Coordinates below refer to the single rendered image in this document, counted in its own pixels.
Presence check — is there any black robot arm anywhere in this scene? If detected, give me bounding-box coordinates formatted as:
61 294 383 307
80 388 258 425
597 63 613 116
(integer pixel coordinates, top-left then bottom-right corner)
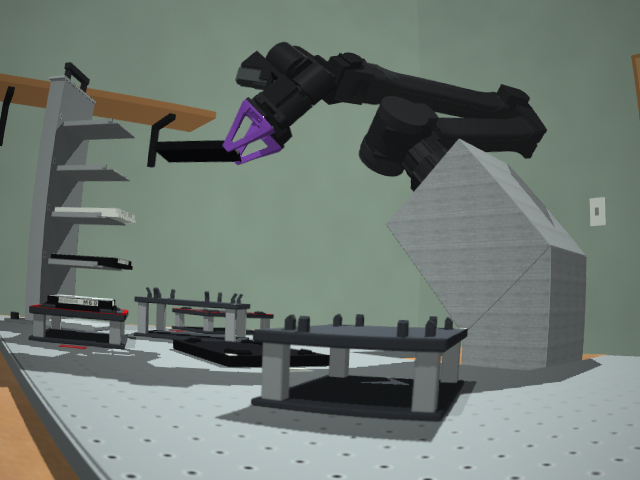
235 42 547 192

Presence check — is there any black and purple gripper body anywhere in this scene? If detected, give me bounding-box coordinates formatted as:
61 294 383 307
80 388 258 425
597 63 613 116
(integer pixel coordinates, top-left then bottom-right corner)
246 86 313 149

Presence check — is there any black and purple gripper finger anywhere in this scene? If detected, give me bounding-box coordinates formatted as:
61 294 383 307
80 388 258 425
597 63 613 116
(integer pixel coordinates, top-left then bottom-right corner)
234 122 282 165
223 99 275 152

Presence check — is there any white well plate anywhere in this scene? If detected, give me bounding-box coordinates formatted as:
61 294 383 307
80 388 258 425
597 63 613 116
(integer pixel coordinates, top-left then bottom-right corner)
55 207 136 224

